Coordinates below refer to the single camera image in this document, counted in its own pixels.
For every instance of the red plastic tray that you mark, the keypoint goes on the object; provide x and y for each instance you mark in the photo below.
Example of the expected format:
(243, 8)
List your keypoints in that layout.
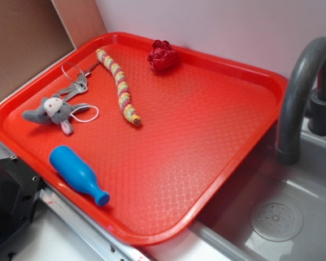
(200, 119)

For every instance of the red fabric scrunchie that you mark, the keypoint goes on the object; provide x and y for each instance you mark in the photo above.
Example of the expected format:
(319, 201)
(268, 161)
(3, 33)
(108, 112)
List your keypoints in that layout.
(162, 56)

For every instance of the blue plastic bottle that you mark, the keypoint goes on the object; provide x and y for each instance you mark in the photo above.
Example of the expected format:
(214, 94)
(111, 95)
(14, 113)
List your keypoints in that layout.
(78, 174)

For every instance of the grey plush mouse toy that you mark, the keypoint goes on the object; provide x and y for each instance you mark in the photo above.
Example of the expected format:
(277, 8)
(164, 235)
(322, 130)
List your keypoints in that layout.
(56, 111)

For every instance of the grey curved faucet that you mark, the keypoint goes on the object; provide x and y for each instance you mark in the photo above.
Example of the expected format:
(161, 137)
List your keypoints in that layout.
(296, 101)

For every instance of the grey plastic sink basin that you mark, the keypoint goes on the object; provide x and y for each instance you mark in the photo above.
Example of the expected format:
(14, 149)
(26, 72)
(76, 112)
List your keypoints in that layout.
(225, 220)

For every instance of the round sink drain cover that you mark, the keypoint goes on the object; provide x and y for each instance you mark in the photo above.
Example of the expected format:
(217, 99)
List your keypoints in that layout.
(276, 219)

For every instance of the brown cardboard panel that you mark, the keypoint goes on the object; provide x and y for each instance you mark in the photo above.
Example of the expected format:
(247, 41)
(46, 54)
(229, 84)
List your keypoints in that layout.
(36, 34)

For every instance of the silver keys on ring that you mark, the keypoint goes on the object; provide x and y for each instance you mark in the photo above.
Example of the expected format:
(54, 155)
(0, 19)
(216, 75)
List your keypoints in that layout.
(79, 85)

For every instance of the dark faucet handle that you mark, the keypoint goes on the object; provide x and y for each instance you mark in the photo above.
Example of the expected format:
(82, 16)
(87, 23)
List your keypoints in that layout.
(317, 104)

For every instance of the black metal bracket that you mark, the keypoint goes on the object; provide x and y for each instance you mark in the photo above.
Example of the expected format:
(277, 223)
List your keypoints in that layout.
(19, 190)

